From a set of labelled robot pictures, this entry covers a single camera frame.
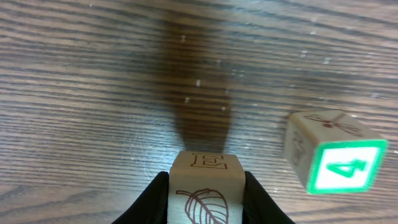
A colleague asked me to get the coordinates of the green 4 wooden block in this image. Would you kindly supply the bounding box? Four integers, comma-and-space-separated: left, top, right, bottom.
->
284, 110, 389, 194

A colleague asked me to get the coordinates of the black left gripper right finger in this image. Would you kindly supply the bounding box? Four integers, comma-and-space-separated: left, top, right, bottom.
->
242, 171, 295, 224

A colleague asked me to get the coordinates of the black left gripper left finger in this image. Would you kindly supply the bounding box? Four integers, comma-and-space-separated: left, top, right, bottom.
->
112, 171, 169, 224

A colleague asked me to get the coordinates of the leaf drawing wooden block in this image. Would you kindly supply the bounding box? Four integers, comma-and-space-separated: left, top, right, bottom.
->
167, 151, 246, 224

